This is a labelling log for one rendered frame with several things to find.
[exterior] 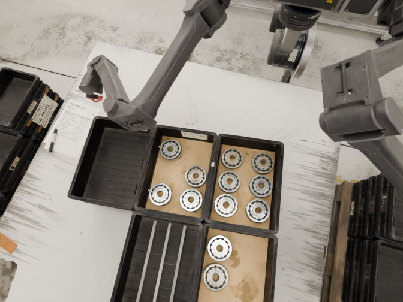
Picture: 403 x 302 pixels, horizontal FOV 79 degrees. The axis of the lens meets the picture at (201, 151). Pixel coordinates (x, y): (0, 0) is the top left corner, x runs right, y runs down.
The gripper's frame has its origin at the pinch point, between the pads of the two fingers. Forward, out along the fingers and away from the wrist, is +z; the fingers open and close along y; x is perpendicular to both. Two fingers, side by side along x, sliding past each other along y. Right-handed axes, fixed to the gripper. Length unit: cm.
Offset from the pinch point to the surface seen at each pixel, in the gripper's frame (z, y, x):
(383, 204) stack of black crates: -12, -48, -158
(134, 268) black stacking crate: 6, -77, -24
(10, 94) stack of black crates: 79, 31, 65
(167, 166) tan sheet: 2.0, -32.7, -35.6
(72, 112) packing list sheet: 36.3, 4.6, 15.6
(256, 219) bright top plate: -16, -57, -72
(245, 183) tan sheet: -12, -41, -70
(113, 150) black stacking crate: 12.5, -24.0, -9.8
